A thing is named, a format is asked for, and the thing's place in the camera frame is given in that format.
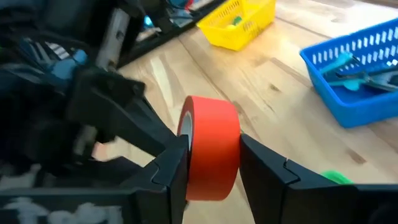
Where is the green plastic basket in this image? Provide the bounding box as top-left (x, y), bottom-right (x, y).
top-left (320, 169), bottom-right (354, 185)

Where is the orange tape roll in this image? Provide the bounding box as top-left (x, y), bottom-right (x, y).
top-left (177, 95), bottom-right (242, 202)

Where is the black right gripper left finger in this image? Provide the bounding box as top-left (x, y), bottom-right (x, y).
top-left (119, 135), bottom-right (191, 224)

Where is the yellow plastic basket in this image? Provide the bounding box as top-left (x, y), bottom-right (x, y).
top-left (196, 0), bottom-right (277, 52)

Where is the black frame rail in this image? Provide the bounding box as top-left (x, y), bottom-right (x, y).
top-left (117, 0), bottom-right (225, 68)

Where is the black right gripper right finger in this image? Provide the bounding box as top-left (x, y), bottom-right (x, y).
top-left (238, 134), bottom-right (337, 224)

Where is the blue plastic basket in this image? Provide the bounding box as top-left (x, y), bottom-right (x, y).
top-left (299, 17), bottom-right (398, 129)

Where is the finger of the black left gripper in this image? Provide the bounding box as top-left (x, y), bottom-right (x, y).
top-left (118, 97), bottom-right (177, 158)
top-left (61, 156), bottom-right (147, 188)

